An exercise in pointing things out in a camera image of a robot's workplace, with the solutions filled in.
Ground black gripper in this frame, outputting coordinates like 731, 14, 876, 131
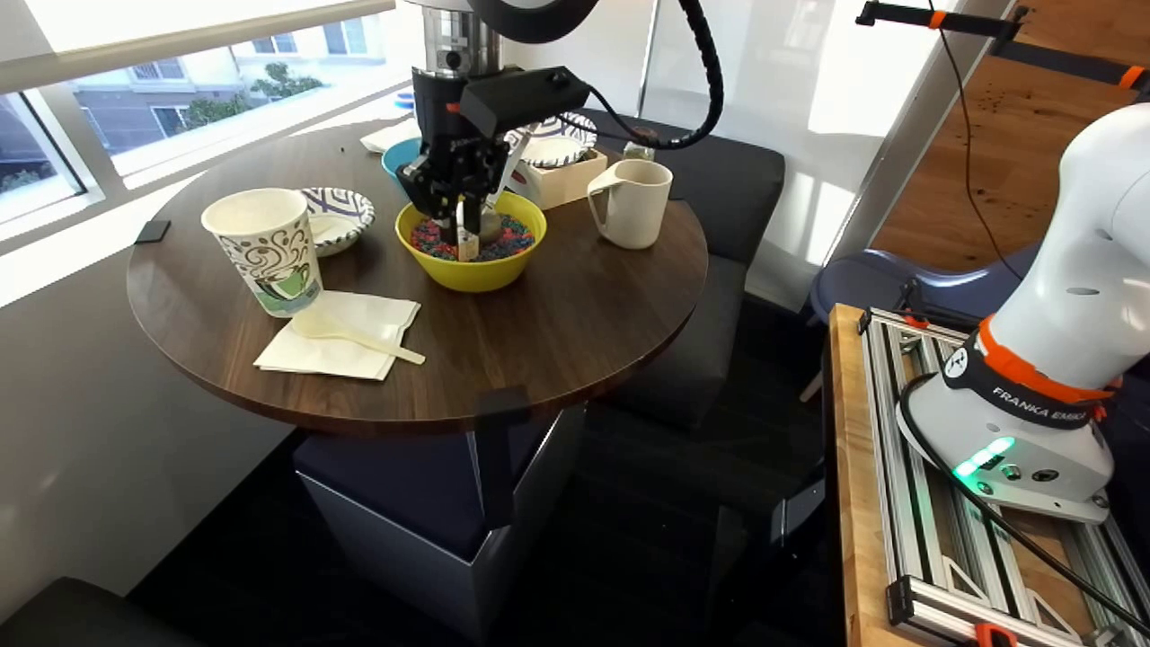
395, 65, 517, 265

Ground blue plastic bowl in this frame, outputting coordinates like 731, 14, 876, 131
378, 132, 423, 196

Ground yellow plastic bowl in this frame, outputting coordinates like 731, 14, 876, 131
394, 191, 553, 299

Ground small colourful beads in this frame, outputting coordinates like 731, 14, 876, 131
407, 211, 540, 265

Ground white folded paper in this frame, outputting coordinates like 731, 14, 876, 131
358, 114, 421, 159

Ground beige cardboard box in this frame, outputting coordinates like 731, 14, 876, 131
516, 142, 612, 211

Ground small patterned plate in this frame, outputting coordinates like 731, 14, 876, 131
299, 184, 378, 264

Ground white ceramic mug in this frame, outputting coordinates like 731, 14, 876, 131
582, 156, 676, 257

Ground flat wooden stick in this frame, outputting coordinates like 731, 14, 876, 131
358, 338, 431, 371

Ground cream paper napkin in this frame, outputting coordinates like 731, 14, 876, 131
253, 288, 423, 385

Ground patterned paper cup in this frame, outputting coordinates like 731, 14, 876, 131
199, 187, 329, 324

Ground dark grey sofa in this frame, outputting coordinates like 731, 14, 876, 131
572, 104, 789, 434

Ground white glossy board panel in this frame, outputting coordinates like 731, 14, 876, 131
639, 0, 1021, 316

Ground grey storage box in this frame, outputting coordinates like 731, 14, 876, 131
290, 400, 592, 643

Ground blue round chair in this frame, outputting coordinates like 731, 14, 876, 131
804, 246, 1039, 334

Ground black boom with orange clamps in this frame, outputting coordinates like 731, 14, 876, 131
852, 0, 1150, 93

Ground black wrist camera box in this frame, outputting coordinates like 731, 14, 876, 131
458, 65, 592, 143

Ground thick black wrist cable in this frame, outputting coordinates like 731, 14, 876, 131
572, 0, 731, 156

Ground black table pedestal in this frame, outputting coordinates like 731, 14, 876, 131
464, 412, 517, 531

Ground white window frame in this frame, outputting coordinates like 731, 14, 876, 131
0, 0, 485, 247

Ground thin black hanging cable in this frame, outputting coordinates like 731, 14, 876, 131
933, 21, 1021, 283

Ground aluminium mounting frame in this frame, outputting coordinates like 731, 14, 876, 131
859, 302, 1150, 647

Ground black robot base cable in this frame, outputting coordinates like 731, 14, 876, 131
897, 371, 1150, 640

